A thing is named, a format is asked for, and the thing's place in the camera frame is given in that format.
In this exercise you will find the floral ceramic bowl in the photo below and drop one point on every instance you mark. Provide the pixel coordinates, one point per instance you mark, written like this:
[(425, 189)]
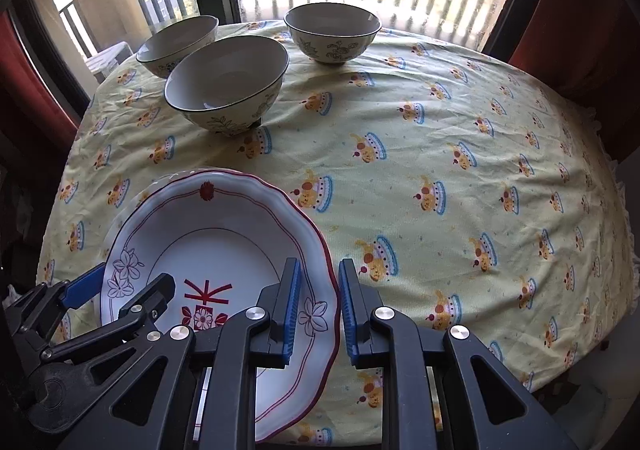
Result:
[(161, 53), (332, 33), (229, 85)]

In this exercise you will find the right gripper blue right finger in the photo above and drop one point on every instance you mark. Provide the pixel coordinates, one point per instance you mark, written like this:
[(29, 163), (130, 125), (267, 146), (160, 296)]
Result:
[(364, 346)]

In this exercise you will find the yellow printed tablecloth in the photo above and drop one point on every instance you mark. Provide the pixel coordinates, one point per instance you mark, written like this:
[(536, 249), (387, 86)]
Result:
[(464, 189)]

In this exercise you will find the right red curtain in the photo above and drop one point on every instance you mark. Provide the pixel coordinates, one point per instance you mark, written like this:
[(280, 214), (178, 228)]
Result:
[(587, 50)]

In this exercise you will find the white air conditioner unit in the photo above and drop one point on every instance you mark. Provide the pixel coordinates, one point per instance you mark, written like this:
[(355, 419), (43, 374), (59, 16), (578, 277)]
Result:
[(103, 63)]

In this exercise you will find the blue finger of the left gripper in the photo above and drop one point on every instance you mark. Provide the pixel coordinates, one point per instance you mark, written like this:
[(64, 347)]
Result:
[(84, 288), (140, 314)]

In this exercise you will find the left red curtain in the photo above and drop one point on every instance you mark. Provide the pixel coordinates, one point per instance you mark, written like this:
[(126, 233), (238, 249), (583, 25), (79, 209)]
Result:
[(29, 91)]

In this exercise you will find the red curtain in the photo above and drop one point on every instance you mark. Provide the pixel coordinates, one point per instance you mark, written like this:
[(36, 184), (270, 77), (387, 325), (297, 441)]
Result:
[(29, 91), (587, 50)]

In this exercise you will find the white beaded yellow-flower plate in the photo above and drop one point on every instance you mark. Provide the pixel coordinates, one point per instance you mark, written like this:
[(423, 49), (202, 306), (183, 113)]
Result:
[(135, 202)]

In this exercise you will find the white red-pattern scalloped dish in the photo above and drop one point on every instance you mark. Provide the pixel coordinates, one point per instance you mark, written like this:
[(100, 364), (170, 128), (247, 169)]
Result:
[(224, 236)]

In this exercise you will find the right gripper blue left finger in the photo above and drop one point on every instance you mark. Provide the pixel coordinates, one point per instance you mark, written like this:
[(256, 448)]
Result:
[(283, 314)]

